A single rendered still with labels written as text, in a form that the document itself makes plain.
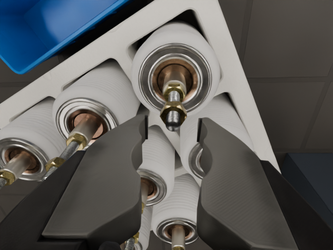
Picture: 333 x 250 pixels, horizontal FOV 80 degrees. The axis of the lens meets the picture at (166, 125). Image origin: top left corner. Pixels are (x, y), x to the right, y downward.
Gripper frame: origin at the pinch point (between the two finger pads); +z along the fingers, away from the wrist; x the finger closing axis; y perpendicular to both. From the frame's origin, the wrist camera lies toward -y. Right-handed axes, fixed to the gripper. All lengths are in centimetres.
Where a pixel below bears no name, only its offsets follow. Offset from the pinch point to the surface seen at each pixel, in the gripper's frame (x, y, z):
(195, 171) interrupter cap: 3.5, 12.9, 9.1
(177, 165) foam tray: 1.3, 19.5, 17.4
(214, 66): 3.9, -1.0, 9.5
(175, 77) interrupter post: 0.0, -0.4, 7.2
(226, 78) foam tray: 7.1, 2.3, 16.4
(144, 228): -4.2, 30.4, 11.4
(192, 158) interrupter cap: 2.8, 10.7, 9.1
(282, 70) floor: 23.7, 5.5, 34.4
